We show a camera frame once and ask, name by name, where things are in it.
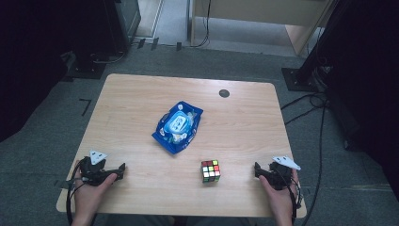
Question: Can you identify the black stand base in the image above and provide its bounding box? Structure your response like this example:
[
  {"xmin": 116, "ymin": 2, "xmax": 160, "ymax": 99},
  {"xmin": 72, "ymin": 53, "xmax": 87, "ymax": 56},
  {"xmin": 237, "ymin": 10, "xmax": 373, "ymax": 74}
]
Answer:
[
  {"xmin": 66, "ymin": 51, "xmax": 107, "ymax": 80},
  {"xmin": 280, "ymin": 67, "xmax": 328, "ymax": 93}
]

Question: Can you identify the blue snack bag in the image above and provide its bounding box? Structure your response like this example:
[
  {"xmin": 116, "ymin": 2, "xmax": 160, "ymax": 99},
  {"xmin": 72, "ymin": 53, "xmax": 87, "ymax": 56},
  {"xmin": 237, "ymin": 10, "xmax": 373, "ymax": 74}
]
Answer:
[{"xmin": 152, "ymin": 100, "xmax": 204, "ymax": 155}]

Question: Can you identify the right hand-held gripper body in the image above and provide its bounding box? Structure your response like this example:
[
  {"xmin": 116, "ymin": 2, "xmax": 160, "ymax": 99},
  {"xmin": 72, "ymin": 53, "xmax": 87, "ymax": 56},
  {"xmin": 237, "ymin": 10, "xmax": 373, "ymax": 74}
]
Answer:
[{"xmin": 264, "ymin": 155, "xmax": 301, "ymax": 191}]

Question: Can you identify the person's left hand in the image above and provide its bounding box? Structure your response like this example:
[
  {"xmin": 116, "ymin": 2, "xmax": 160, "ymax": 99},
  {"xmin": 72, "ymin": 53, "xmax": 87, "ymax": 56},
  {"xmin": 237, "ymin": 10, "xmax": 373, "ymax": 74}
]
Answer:
[{"xmin": 73, "ymin": 173, "xmax": 119, "ymax": 218}]

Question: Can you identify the person's right hand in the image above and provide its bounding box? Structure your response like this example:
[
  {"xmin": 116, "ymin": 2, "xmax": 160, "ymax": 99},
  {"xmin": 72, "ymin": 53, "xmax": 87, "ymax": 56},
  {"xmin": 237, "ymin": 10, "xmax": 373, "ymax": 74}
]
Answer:
[{"xmin": 259, "ymin": 169, "xmax": 299, "ymax": 219}]

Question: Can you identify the person's lap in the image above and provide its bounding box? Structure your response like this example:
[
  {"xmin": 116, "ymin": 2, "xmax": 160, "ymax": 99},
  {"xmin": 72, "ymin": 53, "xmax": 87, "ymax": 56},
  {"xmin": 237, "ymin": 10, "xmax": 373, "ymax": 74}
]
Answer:
[{"xmin": 93, "ymin": 215, "xmax": 278, "ymax": 226}]

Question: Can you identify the beige wooden desk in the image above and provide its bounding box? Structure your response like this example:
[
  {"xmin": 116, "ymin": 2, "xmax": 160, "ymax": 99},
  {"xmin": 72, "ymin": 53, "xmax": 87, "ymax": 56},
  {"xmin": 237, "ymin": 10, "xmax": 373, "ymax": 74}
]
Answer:
[{"xmin": 187, "ymin": 0, "xmax": 333, "ymax": 57}]

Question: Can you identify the black curtain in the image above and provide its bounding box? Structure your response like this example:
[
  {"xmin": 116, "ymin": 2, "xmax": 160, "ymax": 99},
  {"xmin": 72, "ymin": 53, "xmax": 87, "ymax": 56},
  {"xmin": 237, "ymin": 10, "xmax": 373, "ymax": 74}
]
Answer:
[
  {"xmin": 295, "ymin": 0, "xmax": 399, "ymax": 202},
  {"xmin": 0, "ymin": 0, "xmax": 106, "ymax": 144}
]

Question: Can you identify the black hanging cable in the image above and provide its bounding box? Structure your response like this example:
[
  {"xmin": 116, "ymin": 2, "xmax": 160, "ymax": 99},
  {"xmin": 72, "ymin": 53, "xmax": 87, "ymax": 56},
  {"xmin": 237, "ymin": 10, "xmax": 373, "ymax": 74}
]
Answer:
[{"xmin": 187, "ymin": 0, "xmax": 212, "ymax": 49}]

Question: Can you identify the dark cabinet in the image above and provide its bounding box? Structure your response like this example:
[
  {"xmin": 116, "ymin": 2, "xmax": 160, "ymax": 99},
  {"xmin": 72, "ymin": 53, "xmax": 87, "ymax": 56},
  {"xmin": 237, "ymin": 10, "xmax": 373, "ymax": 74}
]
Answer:
[{"xmin": 103, "ymin": 0, "xmax": 142, "ymax": 56}]

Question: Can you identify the black cable by stand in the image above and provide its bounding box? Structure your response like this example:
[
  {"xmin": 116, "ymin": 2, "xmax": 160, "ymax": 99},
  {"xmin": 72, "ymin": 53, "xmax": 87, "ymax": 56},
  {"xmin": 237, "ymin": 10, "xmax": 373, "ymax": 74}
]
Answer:
[{"xmin": 90, "ymin": 46, "xmax": 130, "ymax": 65}]

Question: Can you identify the multicoloured puzzle cube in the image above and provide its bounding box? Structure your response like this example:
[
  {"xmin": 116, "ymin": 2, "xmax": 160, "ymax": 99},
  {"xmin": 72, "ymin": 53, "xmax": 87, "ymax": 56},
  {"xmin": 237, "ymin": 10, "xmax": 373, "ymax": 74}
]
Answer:
[{"xmin": 200, "ymin": 159, "xmax": 221, "ymax": 184}]

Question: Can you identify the long black floor cable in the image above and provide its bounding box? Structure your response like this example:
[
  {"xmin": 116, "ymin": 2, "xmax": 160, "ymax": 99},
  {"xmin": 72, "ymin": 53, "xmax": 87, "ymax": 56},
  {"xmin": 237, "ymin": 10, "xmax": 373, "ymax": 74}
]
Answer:
[{"xmin": 300, "ymin": 100, "xmax": 328, "ymax": 226}]

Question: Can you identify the right hand-held gripper cable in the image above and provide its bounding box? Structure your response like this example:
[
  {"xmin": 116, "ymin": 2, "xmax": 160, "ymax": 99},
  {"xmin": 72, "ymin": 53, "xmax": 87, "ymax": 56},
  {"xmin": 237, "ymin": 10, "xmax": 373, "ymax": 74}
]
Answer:
[{"xmin": 280, "ymin": 169, "xmax": 304, "ymax": 222}]

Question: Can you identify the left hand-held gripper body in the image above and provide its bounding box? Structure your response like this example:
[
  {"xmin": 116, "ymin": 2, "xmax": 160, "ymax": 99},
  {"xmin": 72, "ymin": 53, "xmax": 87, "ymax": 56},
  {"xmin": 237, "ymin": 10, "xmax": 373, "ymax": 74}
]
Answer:
[{"xmin": 78, "ymin": 150, "xmax": 111, "ymax": 186}]

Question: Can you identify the left hand-held gripper cable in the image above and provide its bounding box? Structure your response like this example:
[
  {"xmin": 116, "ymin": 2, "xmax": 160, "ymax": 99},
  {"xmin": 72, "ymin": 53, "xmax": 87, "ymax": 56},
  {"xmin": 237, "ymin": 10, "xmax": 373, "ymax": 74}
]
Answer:
[{"xmin": 65, "ymin": 163, "xmax": 88, "ymax": 226}]

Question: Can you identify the hand-held gripper cable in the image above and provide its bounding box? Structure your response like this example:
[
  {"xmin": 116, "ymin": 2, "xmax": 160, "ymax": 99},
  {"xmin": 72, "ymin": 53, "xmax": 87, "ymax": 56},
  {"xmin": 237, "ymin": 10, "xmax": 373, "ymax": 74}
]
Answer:
[
  {"xmin": 280, "ymin": 169, "xmax": 304, "ymax": 222},
  {"xmin": 65, "ymin": 163, "xmax": 88, "ymax": 226}
]

